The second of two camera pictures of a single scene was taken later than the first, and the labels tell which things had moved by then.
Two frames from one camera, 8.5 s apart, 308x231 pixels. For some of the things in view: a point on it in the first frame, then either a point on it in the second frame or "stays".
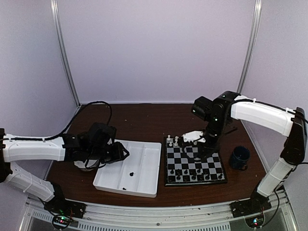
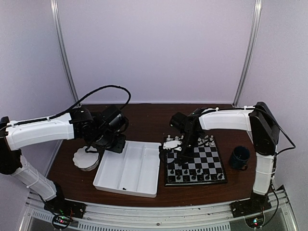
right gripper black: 208,148 → 188,156
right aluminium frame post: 250,53 stays
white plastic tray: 137,174 stays
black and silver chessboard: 181,169 stays
